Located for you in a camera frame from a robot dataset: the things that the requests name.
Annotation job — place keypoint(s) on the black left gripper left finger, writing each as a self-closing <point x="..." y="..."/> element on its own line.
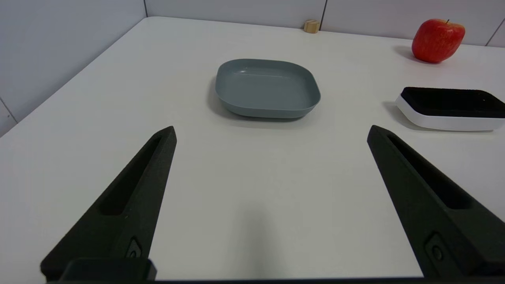
<point x="126" y="205"/>

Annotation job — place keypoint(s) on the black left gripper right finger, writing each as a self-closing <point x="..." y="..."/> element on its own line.
<point x="434" y="213"/>

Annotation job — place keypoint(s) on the red apple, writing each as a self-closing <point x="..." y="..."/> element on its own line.
<point x="437" y="41"/>

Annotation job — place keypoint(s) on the black and white eraser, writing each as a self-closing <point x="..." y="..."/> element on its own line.
<point x="449" y="104"/>

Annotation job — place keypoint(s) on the grey square plate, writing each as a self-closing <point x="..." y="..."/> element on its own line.
<point x="266" y="88"/>

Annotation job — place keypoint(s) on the small wooden block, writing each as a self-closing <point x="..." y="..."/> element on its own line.
<point x="311" y="27"/>

